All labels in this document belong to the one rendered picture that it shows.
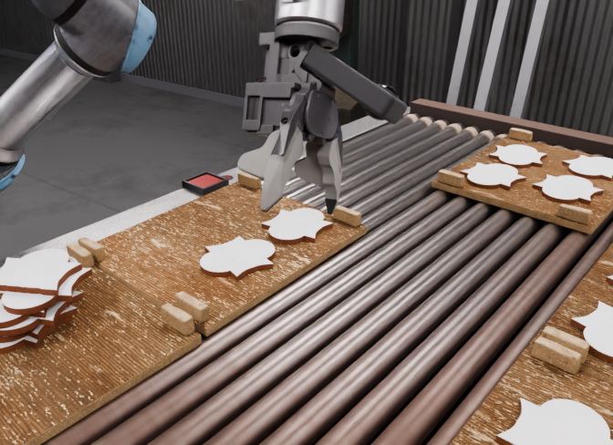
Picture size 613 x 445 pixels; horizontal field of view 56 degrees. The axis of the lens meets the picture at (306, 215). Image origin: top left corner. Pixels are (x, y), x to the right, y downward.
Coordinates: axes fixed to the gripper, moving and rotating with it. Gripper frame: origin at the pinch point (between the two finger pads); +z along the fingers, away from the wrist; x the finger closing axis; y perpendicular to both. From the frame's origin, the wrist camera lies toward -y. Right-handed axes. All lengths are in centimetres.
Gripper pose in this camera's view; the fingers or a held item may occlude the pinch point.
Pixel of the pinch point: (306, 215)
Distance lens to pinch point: 63.3
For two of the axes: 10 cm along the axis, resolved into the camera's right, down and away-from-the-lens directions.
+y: -8.7, -1.0, 4.7
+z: -1.0, 9.9, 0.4
